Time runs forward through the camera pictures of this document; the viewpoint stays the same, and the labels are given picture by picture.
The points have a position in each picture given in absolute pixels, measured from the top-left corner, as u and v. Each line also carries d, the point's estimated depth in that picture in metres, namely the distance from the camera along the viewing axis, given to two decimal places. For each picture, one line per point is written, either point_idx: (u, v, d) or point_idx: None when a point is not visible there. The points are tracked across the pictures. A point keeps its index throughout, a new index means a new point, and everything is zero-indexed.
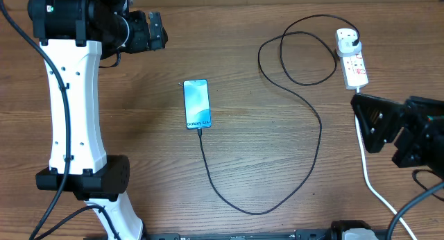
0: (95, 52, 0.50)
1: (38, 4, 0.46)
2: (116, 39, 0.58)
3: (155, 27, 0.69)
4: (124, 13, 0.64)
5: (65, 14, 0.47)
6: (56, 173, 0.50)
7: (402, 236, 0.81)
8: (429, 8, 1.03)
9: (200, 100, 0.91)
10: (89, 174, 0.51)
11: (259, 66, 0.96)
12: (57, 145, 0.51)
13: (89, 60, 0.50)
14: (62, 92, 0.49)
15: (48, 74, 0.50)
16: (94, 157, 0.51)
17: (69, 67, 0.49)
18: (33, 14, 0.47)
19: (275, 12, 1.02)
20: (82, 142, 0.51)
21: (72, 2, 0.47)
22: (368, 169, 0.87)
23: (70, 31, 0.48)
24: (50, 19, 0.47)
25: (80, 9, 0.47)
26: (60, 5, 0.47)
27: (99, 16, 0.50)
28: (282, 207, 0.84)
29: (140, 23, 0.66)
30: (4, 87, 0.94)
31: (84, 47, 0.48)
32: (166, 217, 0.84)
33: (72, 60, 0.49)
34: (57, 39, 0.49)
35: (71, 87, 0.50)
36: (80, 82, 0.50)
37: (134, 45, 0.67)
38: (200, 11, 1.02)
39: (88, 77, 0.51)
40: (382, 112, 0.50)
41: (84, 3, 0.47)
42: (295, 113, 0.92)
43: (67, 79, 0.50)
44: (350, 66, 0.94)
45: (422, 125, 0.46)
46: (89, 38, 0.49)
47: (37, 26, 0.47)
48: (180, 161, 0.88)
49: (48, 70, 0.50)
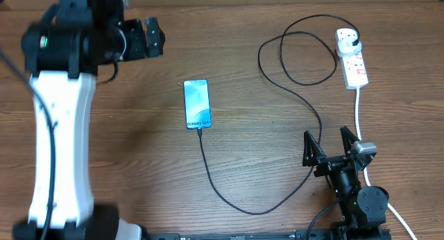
0: (87, 87, 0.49)
1: (33, 37, 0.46)
2: (114, 54, 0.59)
3: (152, 35, 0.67)
4: (120, 23, 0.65)
5: (59, 48, 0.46)
6: (36, 225, 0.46)
7: (403, 236, 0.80)
8: (428, 8, 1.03)
9: (200, 100, 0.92)
10: (72, 227, 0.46)
11: (259, 66, 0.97)
12: (39, 191, 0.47)
13: (82, 98, 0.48)
14: (50, 131, 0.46)
15: (37, 112, 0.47)
16: (79, 205, 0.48)
17: (60, 103, 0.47)
18: (27, 48, 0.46)
19: (275, 11, 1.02)
20: (67, 187, 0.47)
21: (67, 36, 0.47)
22: (369, 169, 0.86)
23: (62, 66, 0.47)
24: (43, 54, 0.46)
25: (75, 44, 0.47)
26: (54, 39, 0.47)
27: (94, 51, 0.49)
28: (282, 207, 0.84)
29: (137, 32, 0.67)
30: (4, 87, 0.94)
31: (77, 83, 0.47)
32: (165, 217, 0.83)
33: (64, 96, 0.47)
34: (48, 72, 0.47)
35: (59, 125, 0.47)
36: (69, 121, 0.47)
37: (132, 55, 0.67)
38: (200, 11, 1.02)
39: (79, 116, 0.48)
40: (313, 153, 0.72)
41: (79, 37, 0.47)
42: (295, 113, 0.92)
43: (56, 116, 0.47)
44: (350, 66, 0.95)
45: (327, 168, 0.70)
46: (84, 71, 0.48)
47: (28, 60, 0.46)
48: (181, 161, 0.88)
49: (37, 107, 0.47)
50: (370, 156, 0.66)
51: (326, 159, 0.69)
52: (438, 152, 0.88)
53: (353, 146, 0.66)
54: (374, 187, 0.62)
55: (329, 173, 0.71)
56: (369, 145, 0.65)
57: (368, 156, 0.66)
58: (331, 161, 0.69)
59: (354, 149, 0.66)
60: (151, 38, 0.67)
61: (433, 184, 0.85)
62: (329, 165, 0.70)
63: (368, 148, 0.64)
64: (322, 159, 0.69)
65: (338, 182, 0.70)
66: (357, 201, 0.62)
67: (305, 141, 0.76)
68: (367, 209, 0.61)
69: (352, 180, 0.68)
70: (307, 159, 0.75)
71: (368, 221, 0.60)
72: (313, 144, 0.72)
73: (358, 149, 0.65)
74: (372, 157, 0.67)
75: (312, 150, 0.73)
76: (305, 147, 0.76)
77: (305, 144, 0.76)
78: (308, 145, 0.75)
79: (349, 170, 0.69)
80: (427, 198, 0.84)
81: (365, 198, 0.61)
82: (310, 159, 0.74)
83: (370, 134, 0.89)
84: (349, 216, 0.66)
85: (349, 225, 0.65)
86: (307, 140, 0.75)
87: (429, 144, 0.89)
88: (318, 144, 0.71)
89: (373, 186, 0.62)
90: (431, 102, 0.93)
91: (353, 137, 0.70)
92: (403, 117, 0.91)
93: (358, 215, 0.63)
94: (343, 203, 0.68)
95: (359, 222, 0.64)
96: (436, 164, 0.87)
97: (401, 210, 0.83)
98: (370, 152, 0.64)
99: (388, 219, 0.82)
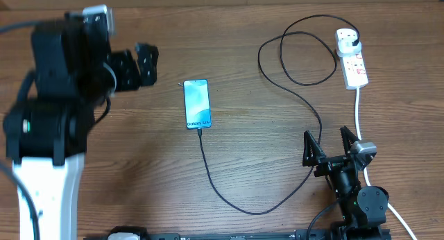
0: (73, 169, 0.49)
1: (14, 123, 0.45)
2: (103, 96, 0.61)
3: (143, 63, 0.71)
4: (108, 56, 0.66)
5: (43, 133, 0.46)
6: None
7: (403, 236, 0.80)
8: (428, 8, 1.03)
9: (200, 100, 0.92)
10: None
11: (259, 66, 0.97)
12: None
13: (67, 182, 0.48)
14: (34, 220, 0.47)
15: (20, 200, 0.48)
16: None
17: (43, 192, 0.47)
18: (9, 132, 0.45)
19: (275, 12, 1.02)
20: None
21: (50, 123, 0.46)
22: (369, 169, 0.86)
23: (46, 150, 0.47)
24: (27, 139, 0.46)
25: (60, 128, 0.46)
26: (37, 123, 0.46)
27: (80, 130, 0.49)
28: (282, 207, 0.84)
29: (126, 64, 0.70)
30: (4, 87, 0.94)
31: (63, 168, 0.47)
32: (166, 217, 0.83)
33: (48, 186, 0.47)
34: (31, 159, 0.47)
35: (44, 213, 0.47)
36: (55, 207, 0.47)
37: (125, 84, 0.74)
38: (200, 12, 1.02)
39: (65, 198, 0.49)
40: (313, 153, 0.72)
41: (64, 122, 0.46)
42: (295, 113, 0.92)
43: (40, 204, 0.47)
44: (350, 67, 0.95)
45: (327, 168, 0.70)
46: (69, 156, 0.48)
47: (12, 147, 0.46)
48: (180, 161, 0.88)
49: (20, 195, 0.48)
50: (370, 156, 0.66)
51: (326, 159, 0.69)
52: (438, 152, 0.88)
53: (353, 146, 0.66)
54: (374, 187, 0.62)
55: (329, 173, 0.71)
56: (369, 145, 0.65)
57: (368, 156, 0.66)
58: (331, 161, 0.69)
59: (354, 148, 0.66)
60: (143, 67, 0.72)
61: (433, 184, 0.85)
62: (329, 165, 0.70)
63: (368, 148, 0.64)
64: (322, 159, 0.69)
65: (338, 182, 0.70)
66: (357, 201, 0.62)
67: (305, 141, 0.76)
68: (367, 209, 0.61)
69: (352, 180, 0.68)
70: (307, 159, 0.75)
71: (368, 221, 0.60)
72: (313, 144, 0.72)
73: (358, 149, 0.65)
74: (372, 157, 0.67)
75: (312, 150, 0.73)
76: (305, 147, 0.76)
77: (305, 144, 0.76)
78: (308, 145, 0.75)
79: (349, 170, 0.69)
80: (427, 198, 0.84)
81: (365, 198, 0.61)
82: (310, 159, 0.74)
83: (370, 134, 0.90)
84: (349, 216, 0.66)
85: (349, 225, 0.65)
86: (307, 139, 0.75)
87: (429, 144, 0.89)
88: (318, 144, 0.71)
89: (373, 186, 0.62)
90: (431, 102, 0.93)
91: (353, 137, 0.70)
92: (403, 117, 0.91)
93: (358, 214, 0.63)
94: (343, 203, 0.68)
95: (359, 222, 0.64)
96: (436, 164, 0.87)
97: (401, 210, 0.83)
98: (370, 151, 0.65)
99: (388, 219, 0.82)
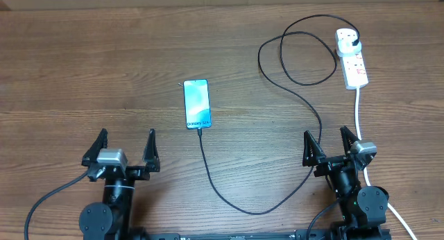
0: None
1: None
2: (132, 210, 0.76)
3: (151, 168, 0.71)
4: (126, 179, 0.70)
5: None
6: None
7: (403, 236, 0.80)
8: (427, 8, 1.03)
9: (200, 100, 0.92)
10: None
11: (259, 66, 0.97)
12: None
13: None
14: None
15: None
16: None
17: None
18: None
19: (275, 12, 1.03)
20: None
21: None
22: (368, 169, 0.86)
23: None
24: None
25: None
26: None
27: None
28: (282, 207, 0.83)
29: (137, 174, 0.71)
30: (5, 86, 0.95)
31: None
32: (165, 217, 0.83)
33: None
34: None
35: None
36: None
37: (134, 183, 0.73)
38: (200, 12, 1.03)
39: None
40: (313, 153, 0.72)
41: None
42: (294, 113, 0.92)
43: None
44: (350, 67, 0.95)
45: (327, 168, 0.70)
46: None
47: None
48: (180, 161, 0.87)
49: None
50: (370, 156, 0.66)
51: (326, 159, 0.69)
52: (438, 152, 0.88)
53: (353, 146, 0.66)
54: (374, 187, 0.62)
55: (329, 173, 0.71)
56: (369, 144, 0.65)
57: (368, 155, 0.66)
58: (331, 161, 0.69)
59: (354, 148, 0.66)
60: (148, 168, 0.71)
61: (433, 184, 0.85)
62: (329, 165, 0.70)
63: (368, 148, 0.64)
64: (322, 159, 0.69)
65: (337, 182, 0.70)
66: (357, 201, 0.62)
67: (306, 141, 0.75)
68: (367, 209, 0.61)
69: (352, 180, 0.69)
70: (307, 159, 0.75)
71: (368, 221, 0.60)
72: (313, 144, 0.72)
73: (358, 148, 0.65)
74: (372, 158, 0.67)
75: (312, 149, 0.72)
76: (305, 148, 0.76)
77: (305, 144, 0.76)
78: (309, 145, 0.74)
79: (349, 170, 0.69)
80: (427, 198, 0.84)
81: (365, 198, 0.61)
82: (310, 159, 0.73)
83: (370, 134, 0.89)
84: (349, 216, 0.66)
85: (349, 225, 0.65)
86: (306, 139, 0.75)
87: (428, 144, 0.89)
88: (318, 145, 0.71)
89: (373, 186, 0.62)
90: (431, 102, 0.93)
91: (352, 137, 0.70)
92: (403, 116, 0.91)
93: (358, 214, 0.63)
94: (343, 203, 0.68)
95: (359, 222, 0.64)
96: (436, 164, 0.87)
97: (401, 210, 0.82)
98: (370, 151, 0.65)
99: (388, 219, 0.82)
